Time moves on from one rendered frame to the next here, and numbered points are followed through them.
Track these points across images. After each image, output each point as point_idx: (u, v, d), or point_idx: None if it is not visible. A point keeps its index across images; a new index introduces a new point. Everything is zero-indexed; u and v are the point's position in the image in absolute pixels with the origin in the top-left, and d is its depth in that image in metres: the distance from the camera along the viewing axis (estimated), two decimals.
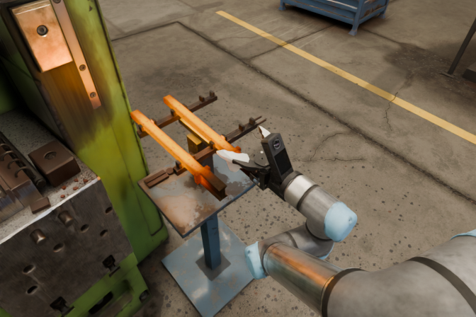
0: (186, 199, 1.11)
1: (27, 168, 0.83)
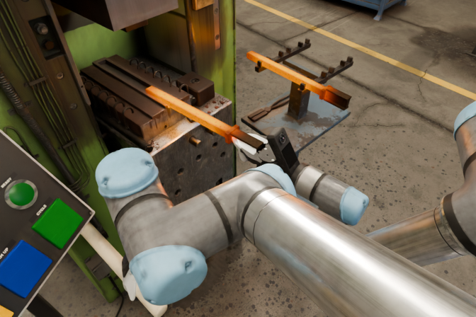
0: (287, 129, 1.31)
1: (186, 85, 1.03)
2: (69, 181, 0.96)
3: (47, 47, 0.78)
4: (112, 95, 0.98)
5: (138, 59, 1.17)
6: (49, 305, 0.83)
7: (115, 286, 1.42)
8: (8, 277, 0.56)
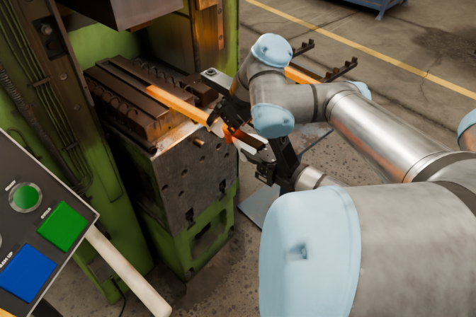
0: (292, 130, 1.30)
1: (190, 86, 1.02)
2: (73, 182, 0.95)
3: (50, 48, 0.77)
4: (115, 96, 0.97)
5: (141, 60, 1.16)
6: (52, 308, 0.83)
7: (117, 288, 1.41)
8: (12, 281, 0.55)
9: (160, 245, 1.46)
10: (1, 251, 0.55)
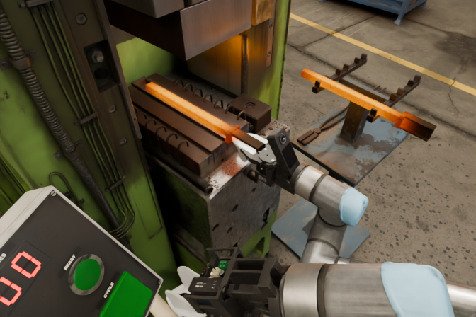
0: (343, 155, 1.18)
1: (245, 112, 0.90)
2: (115, 225, 0.83)
3: (100, 77, 0.65)
4: (163, 125, 0.85)
5: (183, 80, 1.04)
6: None
7: None
8: None
9: None
10: None
